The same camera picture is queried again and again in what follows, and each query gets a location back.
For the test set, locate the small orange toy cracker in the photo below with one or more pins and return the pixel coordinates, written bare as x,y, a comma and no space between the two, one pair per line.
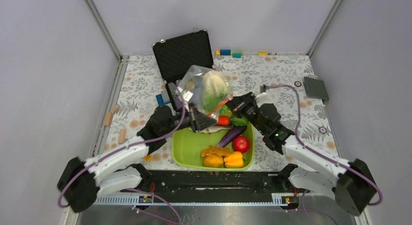
148,158

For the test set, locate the green toy leaf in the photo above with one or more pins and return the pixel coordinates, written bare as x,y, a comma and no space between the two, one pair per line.
234,120

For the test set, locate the grey building baseplate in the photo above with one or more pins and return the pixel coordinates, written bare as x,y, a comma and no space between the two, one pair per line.
315,88

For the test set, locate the green toy cabbage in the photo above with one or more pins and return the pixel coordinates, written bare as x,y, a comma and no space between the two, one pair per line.
215,90

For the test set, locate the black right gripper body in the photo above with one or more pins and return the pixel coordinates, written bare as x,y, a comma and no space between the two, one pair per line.
248,107

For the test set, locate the red toy apple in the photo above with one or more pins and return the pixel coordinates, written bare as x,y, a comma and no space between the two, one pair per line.
241,144

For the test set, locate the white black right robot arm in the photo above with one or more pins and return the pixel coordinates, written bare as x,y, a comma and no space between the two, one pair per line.
349,183

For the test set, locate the loose poker chip on table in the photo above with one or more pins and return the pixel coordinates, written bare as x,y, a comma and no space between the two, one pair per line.
297,84

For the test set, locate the clear zip top bag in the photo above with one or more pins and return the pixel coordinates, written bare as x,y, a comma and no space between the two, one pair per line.
191,90

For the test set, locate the black poker chip case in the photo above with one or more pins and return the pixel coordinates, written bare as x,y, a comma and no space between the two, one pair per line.
174,57

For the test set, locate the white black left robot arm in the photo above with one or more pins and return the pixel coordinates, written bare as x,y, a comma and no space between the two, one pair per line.
84,181

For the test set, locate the grey toy brick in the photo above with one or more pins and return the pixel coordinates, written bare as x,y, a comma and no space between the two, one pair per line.
165,96

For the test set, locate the green plastic tray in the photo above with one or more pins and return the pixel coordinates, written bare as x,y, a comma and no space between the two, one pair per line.
187,147

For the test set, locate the fried chicken toy piece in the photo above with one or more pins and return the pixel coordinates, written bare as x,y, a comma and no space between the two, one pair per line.
218,151

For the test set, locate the purple toy eggplant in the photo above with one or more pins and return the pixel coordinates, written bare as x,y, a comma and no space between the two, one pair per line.
231,135

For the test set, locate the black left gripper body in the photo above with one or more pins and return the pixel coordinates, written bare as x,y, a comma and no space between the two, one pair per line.
194,120

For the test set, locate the wooden block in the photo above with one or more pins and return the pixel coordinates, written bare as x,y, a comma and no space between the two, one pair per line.
108,119

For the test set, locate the blue toy block at wall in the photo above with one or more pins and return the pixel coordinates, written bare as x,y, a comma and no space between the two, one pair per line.
225,52

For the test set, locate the grey toy fish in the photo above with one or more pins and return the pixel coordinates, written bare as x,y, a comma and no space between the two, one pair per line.
216,128

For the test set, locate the orange toy mandarin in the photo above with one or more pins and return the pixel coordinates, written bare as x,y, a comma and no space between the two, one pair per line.
213,161

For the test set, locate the yellow toy bell pepper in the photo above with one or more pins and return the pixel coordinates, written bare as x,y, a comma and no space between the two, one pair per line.
234,160

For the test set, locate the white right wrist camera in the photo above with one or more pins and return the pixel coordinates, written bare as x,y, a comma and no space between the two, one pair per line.
263,89

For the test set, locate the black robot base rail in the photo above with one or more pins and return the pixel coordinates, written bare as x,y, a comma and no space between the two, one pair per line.
217,187

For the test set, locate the blue toy brick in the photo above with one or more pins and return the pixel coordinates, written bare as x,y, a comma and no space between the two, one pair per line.
160,101

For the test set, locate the teal toy block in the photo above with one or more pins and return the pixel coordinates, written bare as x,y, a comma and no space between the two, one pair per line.
237,55

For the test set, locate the orange toy carrot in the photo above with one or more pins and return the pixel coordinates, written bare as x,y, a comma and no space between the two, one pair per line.
223,120

